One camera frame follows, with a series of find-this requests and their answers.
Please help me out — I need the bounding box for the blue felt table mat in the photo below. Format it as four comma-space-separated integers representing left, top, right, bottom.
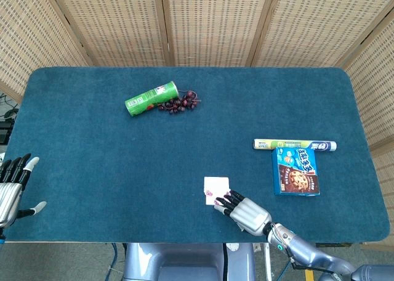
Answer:
4, 67, 391, 243

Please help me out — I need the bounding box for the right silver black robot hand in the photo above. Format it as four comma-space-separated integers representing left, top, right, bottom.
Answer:
214, 190, 273, 236

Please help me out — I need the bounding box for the blue cable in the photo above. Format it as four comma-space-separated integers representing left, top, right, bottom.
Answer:
276, 259, 292, 281
106, 243, 121, 277

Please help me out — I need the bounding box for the white metal leg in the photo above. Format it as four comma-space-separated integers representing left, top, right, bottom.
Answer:
263, 242, 273, 281

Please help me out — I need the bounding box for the dark red grape bunch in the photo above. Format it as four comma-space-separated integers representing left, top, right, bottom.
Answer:
158, 90, 203, 115

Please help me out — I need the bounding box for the woven bamboo screen panel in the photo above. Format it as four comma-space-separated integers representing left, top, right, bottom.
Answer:
0, 0, 93, 105
47, 0, 175, 68
340, 8, 394, 251
251, 0, 394, 68
159, 0, 279, 68

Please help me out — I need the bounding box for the silver blue robot torso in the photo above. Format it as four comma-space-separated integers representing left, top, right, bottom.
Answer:
123, 242, 256, 281

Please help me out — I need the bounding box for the black device box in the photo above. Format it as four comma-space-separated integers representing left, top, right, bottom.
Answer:
0, 120, 15, 145

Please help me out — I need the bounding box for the black cable tangle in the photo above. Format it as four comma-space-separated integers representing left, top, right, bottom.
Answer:
0, 92, 20, 121

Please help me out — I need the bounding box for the blue cookie box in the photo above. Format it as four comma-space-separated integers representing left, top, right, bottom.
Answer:
271, 146, 320, 197

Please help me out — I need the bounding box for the green chip can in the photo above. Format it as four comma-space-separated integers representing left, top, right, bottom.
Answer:
124, 81, 180, 118

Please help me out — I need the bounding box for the cling film roll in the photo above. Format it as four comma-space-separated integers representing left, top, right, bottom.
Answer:
253, 139, 337, 152

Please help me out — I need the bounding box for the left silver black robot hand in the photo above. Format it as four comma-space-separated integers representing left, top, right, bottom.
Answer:
0, 153, 47, 229

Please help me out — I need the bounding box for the pink patterned playing card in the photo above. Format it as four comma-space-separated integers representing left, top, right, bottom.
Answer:
203, 176, 230, 192
204, 187, 231, 206

